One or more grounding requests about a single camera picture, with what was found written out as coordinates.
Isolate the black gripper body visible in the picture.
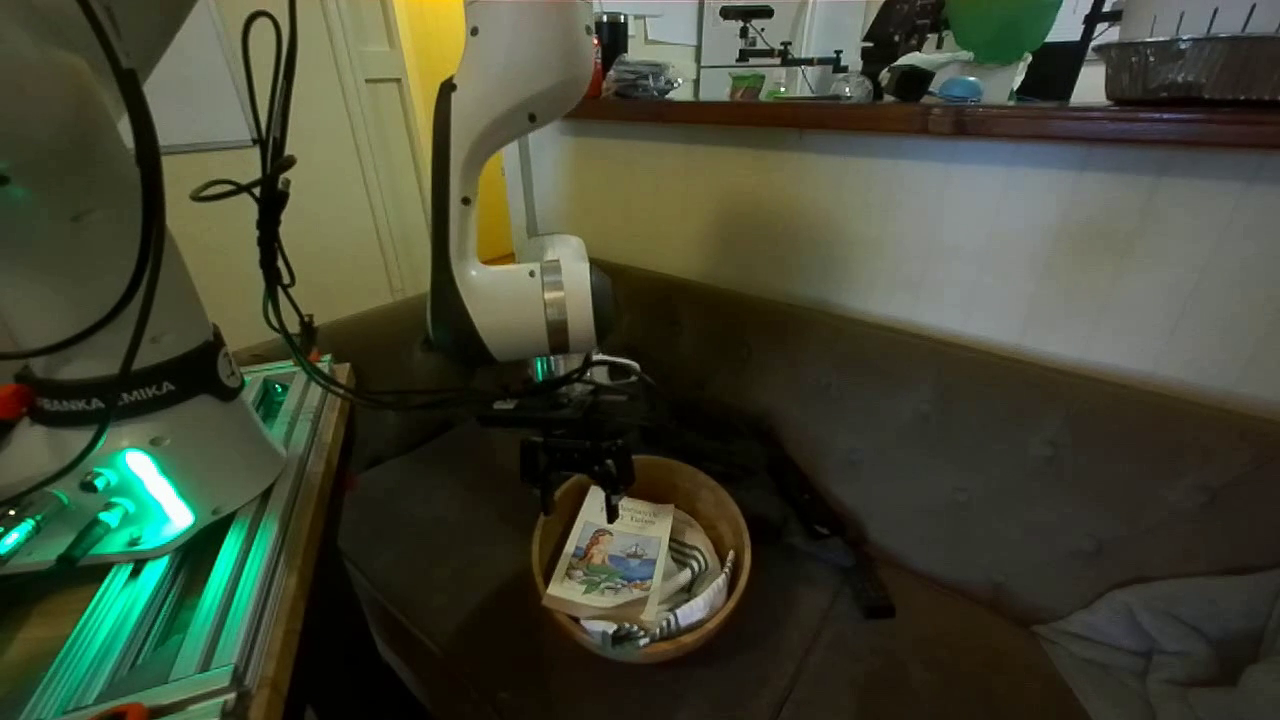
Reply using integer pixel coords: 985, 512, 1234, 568
477, 356, 661, 489

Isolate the white illustrated paperback book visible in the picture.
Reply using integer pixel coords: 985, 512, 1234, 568
542, 482, 681, 624

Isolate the dark brown sofa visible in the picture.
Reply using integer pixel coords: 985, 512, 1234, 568
235, 255, 1280, 720

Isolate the round wooden basket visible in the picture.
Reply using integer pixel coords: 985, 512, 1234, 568
530, 453, 757, 667

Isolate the black tumbler cup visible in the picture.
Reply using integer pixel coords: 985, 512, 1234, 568
593, 11, 634, 80

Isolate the yellow door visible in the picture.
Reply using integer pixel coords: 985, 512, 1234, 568
392, 0, 519, 269

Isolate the dark wooden counter ledge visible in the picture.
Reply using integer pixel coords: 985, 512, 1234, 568
571, 95, 1280, 150

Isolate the grey crumpled blanket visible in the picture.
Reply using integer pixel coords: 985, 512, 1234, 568
1037, 568, 1280, 720

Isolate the green balloon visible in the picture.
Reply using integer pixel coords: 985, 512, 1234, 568
946, 0, 1070, 66

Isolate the aluminium foil tray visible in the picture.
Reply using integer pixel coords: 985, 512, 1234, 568
1093, 31, 1280, 112

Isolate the white papers and cable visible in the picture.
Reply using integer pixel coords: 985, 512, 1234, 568
579, 512, 741, 650

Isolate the aluminium rail robot table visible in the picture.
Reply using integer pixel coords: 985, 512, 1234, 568
0, 356, 362, 720

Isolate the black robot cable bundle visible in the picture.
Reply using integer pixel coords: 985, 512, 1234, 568
0, 0, 535, 504

